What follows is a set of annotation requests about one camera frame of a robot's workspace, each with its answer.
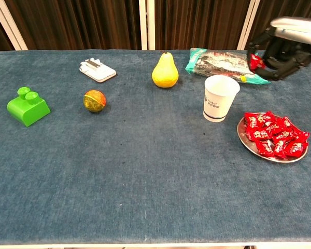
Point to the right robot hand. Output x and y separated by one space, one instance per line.
295 31

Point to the red candy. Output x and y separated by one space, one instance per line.
287 122
265 147
302 135
283 135
266 118
273 128
255 62
279 148
259 134
295 149
251 120

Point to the silver metal plate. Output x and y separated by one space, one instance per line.
248 147

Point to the white paper cup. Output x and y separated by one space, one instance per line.
217 103

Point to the teal snack bag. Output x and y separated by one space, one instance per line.
217 62

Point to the yellow pear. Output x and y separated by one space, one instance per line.
165 72

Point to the white folding stand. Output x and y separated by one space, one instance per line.
99 72

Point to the blue table cloth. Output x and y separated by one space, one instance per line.
145 168

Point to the red green ball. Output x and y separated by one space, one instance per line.
94 101

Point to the green building block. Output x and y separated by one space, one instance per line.
28 111

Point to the white frame post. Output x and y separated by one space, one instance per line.
151 26
143 26
247 26
13 33

